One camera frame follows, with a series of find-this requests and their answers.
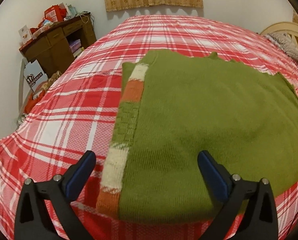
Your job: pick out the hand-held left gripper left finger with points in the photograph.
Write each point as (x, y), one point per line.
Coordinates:
(80, 177)

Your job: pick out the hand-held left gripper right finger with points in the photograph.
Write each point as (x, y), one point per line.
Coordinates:
(212, 177)

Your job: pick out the green orange striped knit sweater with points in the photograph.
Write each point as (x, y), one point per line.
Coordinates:
(201, 110)

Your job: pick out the red plaid bedsheet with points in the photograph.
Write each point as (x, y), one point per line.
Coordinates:
(64, 120)

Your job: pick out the orange cloth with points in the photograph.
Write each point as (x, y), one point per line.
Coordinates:
(32, 103)

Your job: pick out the floral cloth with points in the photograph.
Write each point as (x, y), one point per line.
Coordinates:
(50, 80)

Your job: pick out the white paper bag black print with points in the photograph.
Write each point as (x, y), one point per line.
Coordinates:
(35, 76)

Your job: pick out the pale leaning board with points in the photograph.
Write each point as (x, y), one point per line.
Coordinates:
(22, 80)

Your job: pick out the purple box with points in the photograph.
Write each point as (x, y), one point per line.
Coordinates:
(75, 45)

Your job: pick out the brown wooden desk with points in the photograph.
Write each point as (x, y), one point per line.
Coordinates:
(56, 45)

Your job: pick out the flat red box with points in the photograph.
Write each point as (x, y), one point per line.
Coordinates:
(41, 30)

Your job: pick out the grey patterned pillow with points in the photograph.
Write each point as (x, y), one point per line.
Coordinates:
(289, 45)

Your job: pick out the white card box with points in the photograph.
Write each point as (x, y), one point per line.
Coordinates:
(25, 33)

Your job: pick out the cream wooden headboard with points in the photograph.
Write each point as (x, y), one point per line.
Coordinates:
(279, 27)

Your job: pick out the red gift bag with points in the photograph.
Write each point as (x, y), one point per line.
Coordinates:
(55, 12)

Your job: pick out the teal packet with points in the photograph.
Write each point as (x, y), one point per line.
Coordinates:
(72, 10)

